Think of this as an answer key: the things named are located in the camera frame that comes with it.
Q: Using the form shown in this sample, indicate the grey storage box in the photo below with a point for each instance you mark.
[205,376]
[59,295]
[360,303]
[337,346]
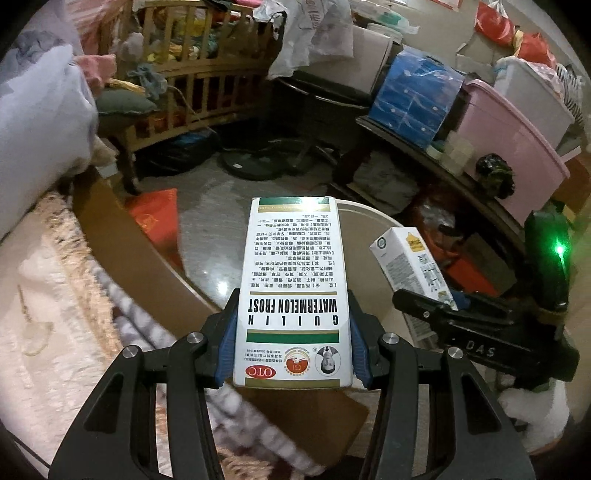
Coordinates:
[364,60]

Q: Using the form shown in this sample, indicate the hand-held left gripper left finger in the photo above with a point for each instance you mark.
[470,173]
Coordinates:
[226,355]

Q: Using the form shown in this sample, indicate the crumpled grey plastic bag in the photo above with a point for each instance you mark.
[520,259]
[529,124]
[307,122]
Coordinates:
[314,32]

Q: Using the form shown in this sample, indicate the brown bed frame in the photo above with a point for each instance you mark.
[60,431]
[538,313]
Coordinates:
[124,240]

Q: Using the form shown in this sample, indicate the white pillow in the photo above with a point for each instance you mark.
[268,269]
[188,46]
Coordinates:
[41,129]

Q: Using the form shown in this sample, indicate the striped cloth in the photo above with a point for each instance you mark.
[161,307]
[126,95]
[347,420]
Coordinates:
[572,92]

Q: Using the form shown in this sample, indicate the small white milk carton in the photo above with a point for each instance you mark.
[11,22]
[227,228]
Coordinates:
[411,263]

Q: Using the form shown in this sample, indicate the wooden crib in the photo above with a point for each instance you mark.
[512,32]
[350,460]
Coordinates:
[207,92]

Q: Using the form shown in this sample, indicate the red packaging pile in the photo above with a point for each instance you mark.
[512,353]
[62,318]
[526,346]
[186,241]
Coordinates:
[443,249]

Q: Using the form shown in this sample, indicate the pale plastic scrap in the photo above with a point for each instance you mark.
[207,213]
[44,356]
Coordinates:
[37,332]

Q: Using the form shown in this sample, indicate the dark wooden bench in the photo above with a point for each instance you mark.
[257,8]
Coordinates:
[438,175]

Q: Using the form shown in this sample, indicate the grey cloth bundle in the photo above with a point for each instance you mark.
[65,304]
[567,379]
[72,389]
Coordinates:
[383,184]

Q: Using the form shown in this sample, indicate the beige fluffy blanket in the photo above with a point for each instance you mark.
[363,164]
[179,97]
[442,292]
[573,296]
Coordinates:
[51,277]

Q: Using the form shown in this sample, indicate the grey-green cushion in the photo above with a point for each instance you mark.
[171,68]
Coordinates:
[124,101]

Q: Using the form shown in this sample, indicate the black bag under crib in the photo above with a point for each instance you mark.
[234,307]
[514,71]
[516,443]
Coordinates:
[180,152]

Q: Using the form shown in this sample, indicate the pink cloth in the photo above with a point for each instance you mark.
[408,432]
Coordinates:
[97,69]

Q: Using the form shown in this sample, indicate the teal cloth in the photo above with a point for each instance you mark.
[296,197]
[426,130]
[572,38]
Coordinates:
[392,21]

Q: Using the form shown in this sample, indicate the small white containers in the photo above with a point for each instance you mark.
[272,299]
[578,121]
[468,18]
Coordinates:
[455,152]

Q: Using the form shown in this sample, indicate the small black crumpled bag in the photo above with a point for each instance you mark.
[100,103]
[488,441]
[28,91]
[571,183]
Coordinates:
[495,175]

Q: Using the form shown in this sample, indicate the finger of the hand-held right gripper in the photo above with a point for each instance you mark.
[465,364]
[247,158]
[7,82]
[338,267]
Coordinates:
[489,303]
[418,307]

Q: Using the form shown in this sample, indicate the brown cardboard sheet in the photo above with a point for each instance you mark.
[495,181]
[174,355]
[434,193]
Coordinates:
[314,420]

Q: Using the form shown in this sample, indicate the round white bin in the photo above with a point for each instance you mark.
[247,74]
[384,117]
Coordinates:
[364,258]

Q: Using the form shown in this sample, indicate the red plastic bag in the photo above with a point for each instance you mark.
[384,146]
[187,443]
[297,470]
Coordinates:
[496,23]
[535,50]

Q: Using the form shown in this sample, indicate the orange-red floor bag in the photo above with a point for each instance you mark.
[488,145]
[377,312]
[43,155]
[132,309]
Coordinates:
[154,217]

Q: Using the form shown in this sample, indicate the white medicine box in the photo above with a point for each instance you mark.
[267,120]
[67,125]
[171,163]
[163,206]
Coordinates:
[291,286]

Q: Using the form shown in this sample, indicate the pink storage box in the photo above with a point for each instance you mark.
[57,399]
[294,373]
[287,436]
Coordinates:
[512,143]

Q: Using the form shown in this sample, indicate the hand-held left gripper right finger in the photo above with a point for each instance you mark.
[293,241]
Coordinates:
[360,355]

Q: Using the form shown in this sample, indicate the blue drawer box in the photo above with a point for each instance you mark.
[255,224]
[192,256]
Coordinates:
[415,97]

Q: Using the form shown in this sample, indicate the black fan base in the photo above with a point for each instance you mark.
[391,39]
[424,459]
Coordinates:
[254,164]

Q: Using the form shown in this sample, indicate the white storage box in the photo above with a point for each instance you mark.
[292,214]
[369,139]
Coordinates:
[535,92]

